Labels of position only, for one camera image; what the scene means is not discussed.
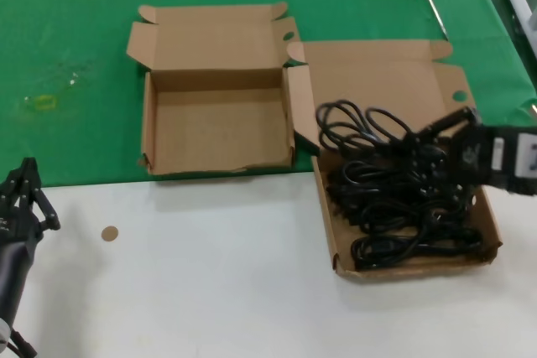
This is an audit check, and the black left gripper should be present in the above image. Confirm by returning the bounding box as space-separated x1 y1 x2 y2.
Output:
0 156 62 247

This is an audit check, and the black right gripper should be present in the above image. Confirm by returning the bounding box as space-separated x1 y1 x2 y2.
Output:
407 106 493 186

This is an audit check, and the black power cable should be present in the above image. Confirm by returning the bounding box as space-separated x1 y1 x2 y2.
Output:
325 153 467 234
315 100 420 154
351 228 484 271

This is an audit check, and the open cardboard box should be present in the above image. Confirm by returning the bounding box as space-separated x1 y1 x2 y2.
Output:
286 39 503 280

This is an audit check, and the green tablecloth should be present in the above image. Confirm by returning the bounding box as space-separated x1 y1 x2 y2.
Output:
0 0 537 189

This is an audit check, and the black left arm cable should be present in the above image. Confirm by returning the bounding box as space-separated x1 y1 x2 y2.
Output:
0 326 39 358

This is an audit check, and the white metal frame post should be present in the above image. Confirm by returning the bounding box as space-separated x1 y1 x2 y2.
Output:
505 0 537 55

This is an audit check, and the cardboard box with torn wall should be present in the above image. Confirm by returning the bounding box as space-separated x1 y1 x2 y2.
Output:
126 1 301 176

